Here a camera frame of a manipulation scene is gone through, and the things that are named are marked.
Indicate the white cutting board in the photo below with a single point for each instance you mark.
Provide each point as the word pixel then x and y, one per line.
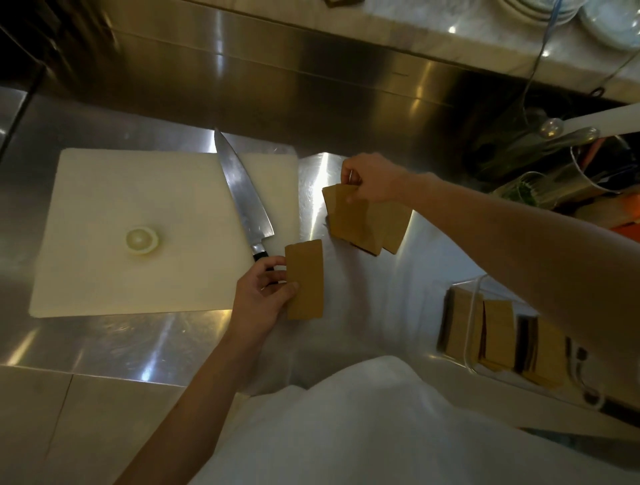
pixel 150 200

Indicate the steel utensil container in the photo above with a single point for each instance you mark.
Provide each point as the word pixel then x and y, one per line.
pixel 602 170

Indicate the person's right hand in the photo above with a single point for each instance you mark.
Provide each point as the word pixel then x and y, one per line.
pixel 382 177

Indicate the person's right thumb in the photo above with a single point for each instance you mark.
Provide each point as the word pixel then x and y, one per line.
pixel 359 194

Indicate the brown paper card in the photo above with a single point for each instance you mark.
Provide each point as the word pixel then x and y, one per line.
pixel 399 227
pixel 306 282
pixel 382 235
pixel 350 220

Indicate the metal spoon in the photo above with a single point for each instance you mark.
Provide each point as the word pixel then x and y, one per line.
pixel 551 127

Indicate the person's left forearm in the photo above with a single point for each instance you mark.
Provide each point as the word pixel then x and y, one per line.
pixel 185 414

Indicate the person's left thumb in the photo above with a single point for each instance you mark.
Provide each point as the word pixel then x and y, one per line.
pixel 284 292

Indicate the white apron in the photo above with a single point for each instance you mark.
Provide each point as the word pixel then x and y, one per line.
pixel 380 429

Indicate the orange plastic item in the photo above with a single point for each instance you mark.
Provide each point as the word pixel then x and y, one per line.
pixel 620 212

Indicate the steel chef's knife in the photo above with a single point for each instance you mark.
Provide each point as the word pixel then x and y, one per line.
pixel 245 195

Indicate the person's right forearm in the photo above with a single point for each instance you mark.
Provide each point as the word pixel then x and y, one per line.
pixel 530 260

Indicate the clear plastic container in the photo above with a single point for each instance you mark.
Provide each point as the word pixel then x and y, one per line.
pixel 470 359

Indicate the lemon half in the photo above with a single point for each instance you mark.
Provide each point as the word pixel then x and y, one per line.
pixel 142 241

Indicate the thin blue straw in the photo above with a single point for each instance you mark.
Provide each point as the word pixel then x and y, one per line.
pixel 545 45

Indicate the glass of green herbs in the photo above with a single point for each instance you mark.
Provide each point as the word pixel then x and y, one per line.
pixel 522 190

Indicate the stack of brown cards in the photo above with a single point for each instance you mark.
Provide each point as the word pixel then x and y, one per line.
pixel 545 354
pixel 499 332
pixel 462 325

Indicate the person's left hand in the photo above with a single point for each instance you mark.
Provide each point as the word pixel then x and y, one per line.
pixel 252 305

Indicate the stack of white plates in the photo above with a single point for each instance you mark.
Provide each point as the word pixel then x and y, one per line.
pixel 542 10

